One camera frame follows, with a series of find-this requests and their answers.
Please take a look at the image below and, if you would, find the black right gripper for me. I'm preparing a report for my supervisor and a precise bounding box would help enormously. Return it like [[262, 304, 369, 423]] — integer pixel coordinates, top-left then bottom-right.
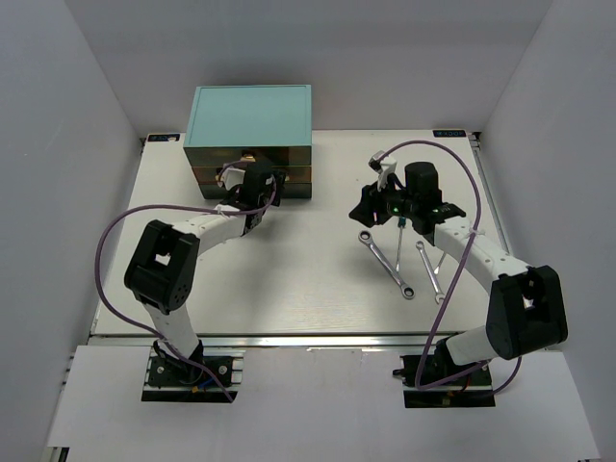
[[349, 173, 418, 228]]

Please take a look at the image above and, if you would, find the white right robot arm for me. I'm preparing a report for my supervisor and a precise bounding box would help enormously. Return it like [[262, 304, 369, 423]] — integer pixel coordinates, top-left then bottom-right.
[[349, 161, 568, 384]]

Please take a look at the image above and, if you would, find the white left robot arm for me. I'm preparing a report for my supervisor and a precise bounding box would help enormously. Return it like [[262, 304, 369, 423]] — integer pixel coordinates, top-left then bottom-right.
[[124, 161, 286, 384]]

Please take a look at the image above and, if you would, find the teal drawer cabinet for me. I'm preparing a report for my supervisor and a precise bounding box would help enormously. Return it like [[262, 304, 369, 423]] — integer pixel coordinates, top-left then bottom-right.
[[182, 85, 314, 201]]

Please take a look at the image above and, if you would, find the large ratchet combination wrench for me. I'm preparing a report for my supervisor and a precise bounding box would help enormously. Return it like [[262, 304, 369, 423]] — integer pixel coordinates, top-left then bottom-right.
[[358, 230, 415, 300]]

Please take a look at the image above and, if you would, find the small combination wrench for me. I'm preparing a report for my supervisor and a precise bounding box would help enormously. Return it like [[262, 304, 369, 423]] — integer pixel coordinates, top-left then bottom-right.
[[415, 241, 445, 305]]

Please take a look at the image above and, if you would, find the green handled long screwdriver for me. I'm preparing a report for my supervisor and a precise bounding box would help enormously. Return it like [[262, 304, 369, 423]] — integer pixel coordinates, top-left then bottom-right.
[[395, 217, 406, 271]]

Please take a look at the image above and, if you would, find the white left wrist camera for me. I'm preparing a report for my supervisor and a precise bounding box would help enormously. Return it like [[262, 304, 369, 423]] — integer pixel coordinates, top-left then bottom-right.
[[217, 163, 245, 191]]

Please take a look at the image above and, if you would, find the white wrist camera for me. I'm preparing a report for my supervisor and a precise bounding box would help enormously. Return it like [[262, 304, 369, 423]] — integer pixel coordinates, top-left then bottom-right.
[[369, 151, 398, 191], [217, 163, 245, 191]]

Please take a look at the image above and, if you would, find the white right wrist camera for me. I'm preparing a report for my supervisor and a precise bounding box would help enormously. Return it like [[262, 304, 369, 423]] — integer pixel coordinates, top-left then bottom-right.
[[369, 151, 398, 191]]

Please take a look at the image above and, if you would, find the green handled short screwdriver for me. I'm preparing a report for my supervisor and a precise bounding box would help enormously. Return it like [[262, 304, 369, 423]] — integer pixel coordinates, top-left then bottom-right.
[[433, 252, 447, 275]]

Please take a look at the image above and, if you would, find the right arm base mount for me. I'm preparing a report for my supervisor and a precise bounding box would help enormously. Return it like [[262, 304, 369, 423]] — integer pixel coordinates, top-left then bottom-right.
[[393, 353, 497, 410]]

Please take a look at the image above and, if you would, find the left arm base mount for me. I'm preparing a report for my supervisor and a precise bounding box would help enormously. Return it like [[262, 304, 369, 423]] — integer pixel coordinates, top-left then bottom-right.
[[141, 347, 244, 404]]

